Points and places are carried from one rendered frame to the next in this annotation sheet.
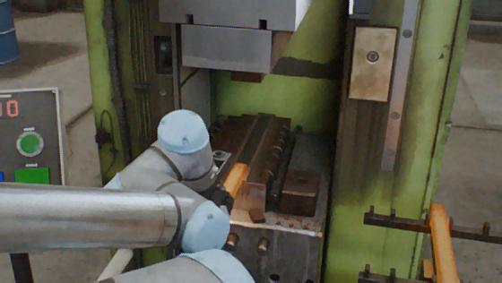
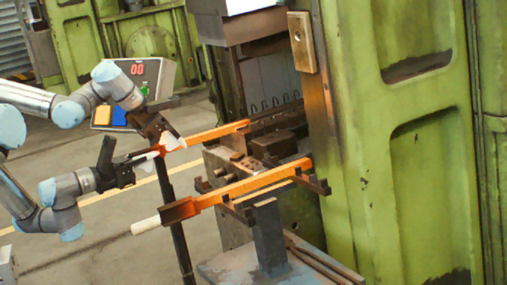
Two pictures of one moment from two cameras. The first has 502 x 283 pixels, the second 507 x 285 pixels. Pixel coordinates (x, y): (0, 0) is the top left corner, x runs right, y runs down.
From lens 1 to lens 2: 163 cm
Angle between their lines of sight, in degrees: 48
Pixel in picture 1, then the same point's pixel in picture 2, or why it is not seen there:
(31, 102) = (149, 65)
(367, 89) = (301, 62)
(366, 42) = (292, 23)
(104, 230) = (9, 99)
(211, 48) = (205, 30)
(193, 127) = (101, 68)
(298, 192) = (258, 142)
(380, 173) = (330, 139)
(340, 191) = (314, 153)
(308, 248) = not seen: hidden behind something
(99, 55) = not seen: hidden behind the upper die
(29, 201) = not seen: outside the picture
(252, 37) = (216, 21)
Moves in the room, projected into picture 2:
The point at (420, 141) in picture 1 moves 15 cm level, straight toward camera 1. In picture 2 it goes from (345, 111) to (296, 126)
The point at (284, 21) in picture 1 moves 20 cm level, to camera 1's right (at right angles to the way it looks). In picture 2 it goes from (223, 9) to (269, 8)
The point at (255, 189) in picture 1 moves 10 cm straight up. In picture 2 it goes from (241, 137) to (235, 107)
